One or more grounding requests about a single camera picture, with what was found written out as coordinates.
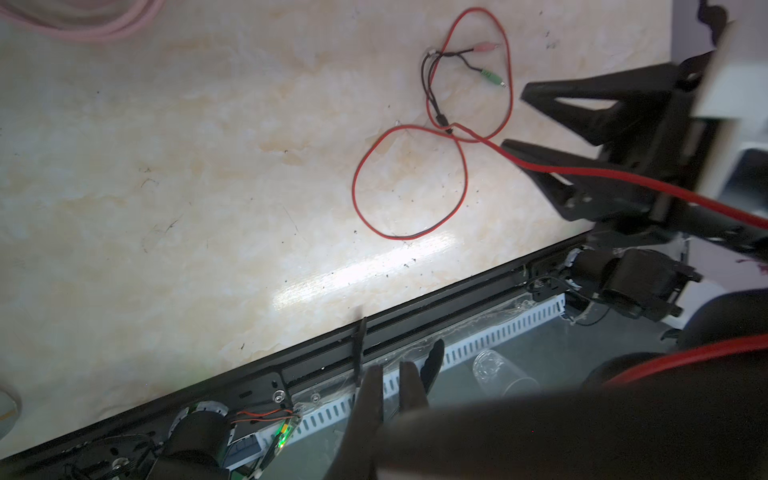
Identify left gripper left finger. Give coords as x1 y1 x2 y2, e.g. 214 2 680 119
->
324 365 383 479

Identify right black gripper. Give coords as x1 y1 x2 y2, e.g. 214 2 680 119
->
501 52 767 246

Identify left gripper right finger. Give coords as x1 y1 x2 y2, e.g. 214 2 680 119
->
399 362 428 413

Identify pink headphones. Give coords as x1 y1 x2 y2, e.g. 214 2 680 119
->
1 0 165 43

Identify white black headphones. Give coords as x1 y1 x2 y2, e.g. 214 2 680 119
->
373 290 767 479

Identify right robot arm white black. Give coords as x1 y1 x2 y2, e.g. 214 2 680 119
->
501 54 767 322

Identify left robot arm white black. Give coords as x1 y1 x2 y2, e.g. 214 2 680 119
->
67 365 384 479

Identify clear plastic cup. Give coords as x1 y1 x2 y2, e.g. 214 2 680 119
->
472 349 540 398

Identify white slotted cable duct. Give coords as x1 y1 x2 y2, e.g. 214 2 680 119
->
286 293 566 445

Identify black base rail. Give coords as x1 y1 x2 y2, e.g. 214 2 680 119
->
1 235 585 479

